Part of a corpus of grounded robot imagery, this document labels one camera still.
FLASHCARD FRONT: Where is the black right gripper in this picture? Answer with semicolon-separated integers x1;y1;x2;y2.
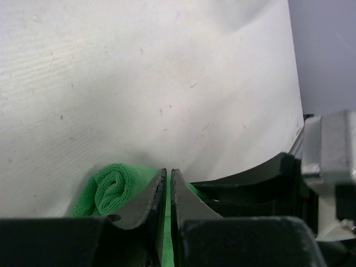
190;152;318;239

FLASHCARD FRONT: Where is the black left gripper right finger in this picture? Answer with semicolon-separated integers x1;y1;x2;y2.
170;169;325;266

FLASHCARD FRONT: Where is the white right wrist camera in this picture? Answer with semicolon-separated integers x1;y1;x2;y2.
301;110;355;241

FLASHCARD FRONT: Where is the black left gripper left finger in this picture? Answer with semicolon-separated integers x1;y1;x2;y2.
1;169;167;266

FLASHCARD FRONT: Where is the green microfiber towel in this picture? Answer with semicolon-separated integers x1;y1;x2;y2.
72;164;204;266

